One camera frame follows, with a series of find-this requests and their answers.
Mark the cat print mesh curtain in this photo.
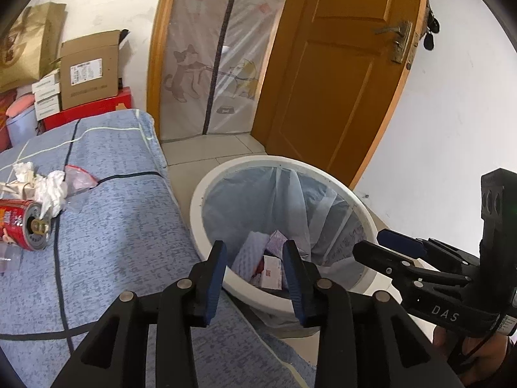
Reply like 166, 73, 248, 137
159, 0, 293, 138

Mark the orange wooden door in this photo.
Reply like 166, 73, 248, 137
250, 0, 429, 190

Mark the red drink can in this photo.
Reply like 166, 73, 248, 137
0, 198, 54, 251

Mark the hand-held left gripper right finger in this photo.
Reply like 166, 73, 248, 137
282, 240, 465, 388

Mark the white round trash bin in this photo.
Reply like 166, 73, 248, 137
189, 156, 379, 317

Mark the person's right hand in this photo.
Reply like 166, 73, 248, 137
433, 323, 512, 386

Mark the purple white paper packet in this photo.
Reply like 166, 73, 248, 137
264, 230, 289, 257

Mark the clear plastic bin liner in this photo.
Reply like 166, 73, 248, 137
202, 166, 374, 292

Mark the clear plastic wrapper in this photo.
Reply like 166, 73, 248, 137
0, 242, 23, 277

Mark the brown paper carrier bag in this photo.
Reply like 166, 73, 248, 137
0, 2, 67, 93

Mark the blue checked blanket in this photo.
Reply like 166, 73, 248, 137
0, 108, 318, 388

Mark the pink plastic basin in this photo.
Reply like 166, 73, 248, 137
0, 91, 19, 152

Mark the blue container with pink lid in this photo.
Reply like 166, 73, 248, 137
5, 93, 45, 148

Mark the clear red-edged plastic bag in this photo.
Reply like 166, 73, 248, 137
60, 164, 99, 211

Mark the white tissue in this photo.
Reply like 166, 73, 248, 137
34, 170, 69, 219
0, 162, 38, 199

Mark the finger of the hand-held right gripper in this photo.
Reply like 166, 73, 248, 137
352, 242, 471, 292
377, 228, 481, 269

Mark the brown cardboard box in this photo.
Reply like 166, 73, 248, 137
50, 29, 128, 111

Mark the small white cardboard box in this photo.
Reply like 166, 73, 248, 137
33, 87, 61, 105
31, 70, 61, 93
34, 97, 62, 121

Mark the red gift box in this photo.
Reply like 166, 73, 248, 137
42, 86, 135, 132

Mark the orange wooden door frame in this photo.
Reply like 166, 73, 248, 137
146, 0, 190, 142

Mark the white purple patterned packet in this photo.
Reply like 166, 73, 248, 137
232, 231, 269, 279

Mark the brass door handle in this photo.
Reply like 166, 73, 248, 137
372, 20, 413, 64

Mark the black key bunch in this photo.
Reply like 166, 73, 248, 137
420, 0, 441, 51

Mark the red white small carton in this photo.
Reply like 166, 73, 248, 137
256, 255, 288, 289

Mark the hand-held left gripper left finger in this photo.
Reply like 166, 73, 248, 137
50, 240, 229, 388

